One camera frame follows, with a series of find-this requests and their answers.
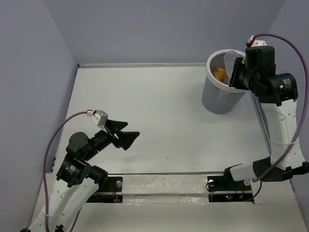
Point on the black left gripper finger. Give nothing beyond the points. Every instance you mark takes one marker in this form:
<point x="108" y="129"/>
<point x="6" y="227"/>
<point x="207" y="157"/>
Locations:
<point x="113" y="126"/>
<point x="126" y="138"/>

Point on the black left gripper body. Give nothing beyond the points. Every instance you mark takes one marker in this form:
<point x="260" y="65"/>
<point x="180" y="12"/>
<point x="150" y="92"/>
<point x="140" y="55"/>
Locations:
<point x="101" y="139"/>

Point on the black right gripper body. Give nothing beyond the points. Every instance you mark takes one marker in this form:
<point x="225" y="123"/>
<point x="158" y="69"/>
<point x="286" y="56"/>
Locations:
<point x="246" y="76"/>

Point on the orange blue label bottle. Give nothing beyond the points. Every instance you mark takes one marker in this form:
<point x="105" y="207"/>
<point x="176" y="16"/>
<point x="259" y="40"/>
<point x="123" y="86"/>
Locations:
<point x="219" y="74"/>

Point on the clear bottle white-blue cap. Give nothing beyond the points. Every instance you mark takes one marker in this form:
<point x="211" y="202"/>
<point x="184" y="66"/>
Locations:
<point x="229" y="59"/>

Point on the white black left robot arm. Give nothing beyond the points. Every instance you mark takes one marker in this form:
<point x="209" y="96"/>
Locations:
<point x="77" y="180"/>

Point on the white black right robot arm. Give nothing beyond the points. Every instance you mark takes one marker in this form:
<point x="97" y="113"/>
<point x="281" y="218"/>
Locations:
<point x="277" y="94"/>

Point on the white round bin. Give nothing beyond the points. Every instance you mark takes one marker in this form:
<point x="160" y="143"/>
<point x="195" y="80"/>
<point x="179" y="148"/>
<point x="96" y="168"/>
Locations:
<point x="218" y="97"/>

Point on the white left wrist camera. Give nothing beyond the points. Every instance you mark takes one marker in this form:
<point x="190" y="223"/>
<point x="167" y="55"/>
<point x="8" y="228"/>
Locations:
<point x="98" y="118"/>

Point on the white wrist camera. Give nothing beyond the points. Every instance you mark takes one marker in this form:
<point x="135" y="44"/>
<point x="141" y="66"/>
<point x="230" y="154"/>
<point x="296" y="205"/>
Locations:
<point x="254" y="42"/>
<point x="98" y="118"/>

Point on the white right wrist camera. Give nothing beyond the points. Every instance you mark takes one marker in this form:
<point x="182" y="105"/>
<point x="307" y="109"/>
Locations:
<point x="254" y="42"/>

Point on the right aluminium table rail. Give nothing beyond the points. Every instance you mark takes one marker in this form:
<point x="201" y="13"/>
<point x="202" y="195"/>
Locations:
<point x="262" y="120"/>

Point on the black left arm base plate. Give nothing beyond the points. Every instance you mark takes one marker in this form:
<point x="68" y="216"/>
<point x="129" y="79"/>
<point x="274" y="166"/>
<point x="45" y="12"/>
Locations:
<point x="109" y="193"/>

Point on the aluminium table edge rail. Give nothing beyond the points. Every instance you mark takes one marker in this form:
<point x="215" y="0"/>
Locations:
<point x="139" y="65"/>

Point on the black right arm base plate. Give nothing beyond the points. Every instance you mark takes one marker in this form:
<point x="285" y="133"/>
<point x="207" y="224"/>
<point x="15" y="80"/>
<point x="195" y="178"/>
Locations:
<point x="222" y="192"/>

